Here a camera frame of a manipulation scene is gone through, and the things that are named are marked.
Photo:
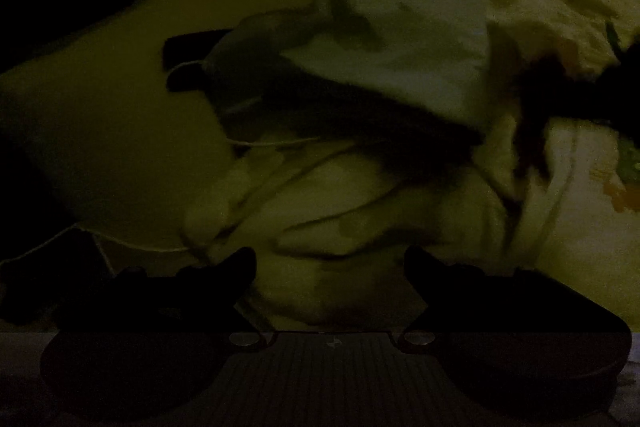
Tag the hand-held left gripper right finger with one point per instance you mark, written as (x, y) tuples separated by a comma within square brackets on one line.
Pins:
[(418, 265)]

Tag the yellow-green quilt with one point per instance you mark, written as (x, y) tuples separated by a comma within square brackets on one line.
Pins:
[(350, 197)]

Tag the yellow pillow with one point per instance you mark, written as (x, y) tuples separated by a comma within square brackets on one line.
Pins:
[(100, 132)]

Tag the black flat device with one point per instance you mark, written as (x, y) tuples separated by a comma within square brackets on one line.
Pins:
[(186, 48)]

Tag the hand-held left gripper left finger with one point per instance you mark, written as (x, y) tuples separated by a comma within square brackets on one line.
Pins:
[(242, 265)]

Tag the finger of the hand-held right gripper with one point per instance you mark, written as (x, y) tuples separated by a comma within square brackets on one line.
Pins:
[(555, 92)]

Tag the grey cloth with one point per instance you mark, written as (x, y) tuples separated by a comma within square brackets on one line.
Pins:
[(250, 49)]

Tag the white small garment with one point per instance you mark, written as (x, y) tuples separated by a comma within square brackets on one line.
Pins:
[(415, 7)]

